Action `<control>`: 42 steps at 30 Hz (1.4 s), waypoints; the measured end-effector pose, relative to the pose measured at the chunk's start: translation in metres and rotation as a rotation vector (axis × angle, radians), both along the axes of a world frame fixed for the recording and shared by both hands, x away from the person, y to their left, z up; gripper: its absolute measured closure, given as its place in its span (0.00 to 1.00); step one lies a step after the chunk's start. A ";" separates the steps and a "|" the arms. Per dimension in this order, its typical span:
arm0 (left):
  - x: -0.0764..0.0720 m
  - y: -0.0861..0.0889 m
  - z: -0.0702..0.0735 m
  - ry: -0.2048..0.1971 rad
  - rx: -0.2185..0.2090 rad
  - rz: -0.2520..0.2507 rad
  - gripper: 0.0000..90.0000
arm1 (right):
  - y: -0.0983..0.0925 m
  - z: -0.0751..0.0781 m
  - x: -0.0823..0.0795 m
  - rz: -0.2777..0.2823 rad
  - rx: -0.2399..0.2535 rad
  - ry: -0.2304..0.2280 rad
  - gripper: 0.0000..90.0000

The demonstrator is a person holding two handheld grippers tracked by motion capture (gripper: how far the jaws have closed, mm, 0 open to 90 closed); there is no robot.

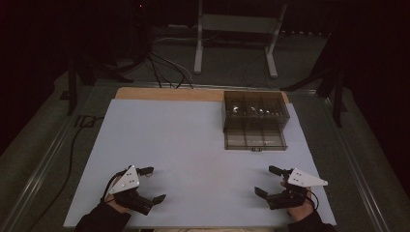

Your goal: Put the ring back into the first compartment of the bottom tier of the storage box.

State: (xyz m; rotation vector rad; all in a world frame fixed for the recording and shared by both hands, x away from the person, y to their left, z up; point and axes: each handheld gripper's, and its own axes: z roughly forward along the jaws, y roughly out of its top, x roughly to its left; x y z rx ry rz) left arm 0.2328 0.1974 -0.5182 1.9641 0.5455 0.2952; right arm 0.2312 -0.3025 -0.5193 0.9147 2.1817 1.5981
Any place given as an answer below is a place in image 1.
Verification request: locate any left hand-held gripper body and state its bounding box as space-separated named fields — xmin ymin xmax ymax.
xmin=108 ymin=164 xmax=155 ymax=217

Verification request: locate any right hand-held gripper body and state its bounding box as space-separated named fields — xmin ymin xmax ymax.
xmin=266 ymin=168 xmax=329 ymax=211

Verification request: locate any person's left hand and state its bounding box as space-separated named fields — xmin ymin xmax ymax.
xmin=105 ymin=193 xmax=132 ymax=215

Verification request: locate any person's right hand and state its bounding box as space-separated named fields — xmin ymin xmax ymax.
xmin=287 ymin=192 xmax=315 ymax=222

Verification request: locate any clear brown drawer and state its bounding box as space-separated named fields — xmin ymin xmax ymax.
xmin=223 ymin=123 xmax=288 ymax=152

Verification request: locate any white table mat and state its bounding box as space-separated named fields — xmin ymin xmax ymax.
xmin=63 ymin=98 xmax=337 ymax=229

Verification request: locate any clear brown drawer cabinet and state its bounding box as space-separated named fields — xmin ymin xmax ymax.
xmin=221 ymin=90 xmax=291 ymax=133

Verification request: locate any black metal stand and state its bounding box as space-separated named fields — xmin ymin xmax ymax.
xmin=59 ymin=47 xmax=135 ymax=116
xmin=279 ymin=32 xmax=350 ymax=129

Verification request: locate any white metal stand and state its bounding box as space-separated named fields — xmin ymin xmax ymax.
xmin=193 ymin=0 xmax=288 ymax=79

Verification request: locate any left hand-held gripper cable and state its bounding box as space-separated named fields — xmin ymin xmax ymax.
xmin=100 ymin=172 xmax=123 ymax=205

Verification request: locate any hand-held gripper cable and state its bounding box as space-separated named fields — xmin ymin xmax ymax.
xmin=100 ymin=172 xmax=123 ymax=205
xmin=305 ymin=190 xmax=320 ymax=211

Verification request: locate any right hand-held gripper cable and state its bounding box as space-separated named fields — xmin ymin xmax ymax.
xmin=305 ymin=190 xmax=320 ymax=211

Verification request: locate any metal floor rail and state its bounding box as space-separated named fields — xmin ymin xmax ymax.
xmin=0 ymin=85 xmax=98 ymax=232
xmin=317 ymin=93 xmax=391 ymax=232

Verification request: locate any black floor cable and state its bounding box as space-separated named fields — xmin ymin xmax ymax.
xmin=30 ymin=116 xmax=104 ymax=232

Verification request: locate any bundle of black cables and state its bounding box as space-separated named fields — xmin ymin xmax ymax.
xmin=145 ymin=51 xmax=195 ymax=90

